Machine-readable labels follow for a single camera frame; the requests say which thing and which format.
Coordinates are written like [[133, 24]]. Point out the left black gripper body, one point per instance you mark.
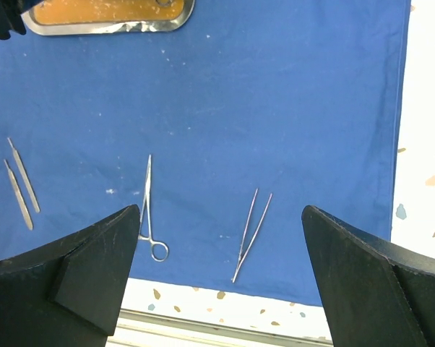
[[11, 16]]

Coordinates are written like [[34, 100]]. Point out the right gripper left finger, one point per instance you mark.
[[69, 292]]

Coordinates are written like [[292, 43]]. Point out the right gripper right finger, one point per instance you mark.
[[374, 292]]

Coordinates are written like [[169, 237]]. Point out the steel tray with orange mat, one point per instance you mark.
[[58, 18]]

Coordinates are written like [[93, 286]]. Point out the steel forceps with ring handles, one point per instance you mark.
[[146, 211]]

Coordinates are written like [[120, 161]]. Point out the steel scalpel handle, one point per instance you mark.
[[19, 197], [24, 175]]

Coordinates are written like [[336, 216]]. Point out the steel tweezers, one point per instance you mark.
[[249, 236]]

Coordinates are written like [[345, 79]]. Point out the blue surgical cloth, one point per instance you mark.
[[301, 99]]

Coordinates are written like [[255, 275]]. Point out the aluminium rail frame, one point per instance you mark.
[[221, 330]]

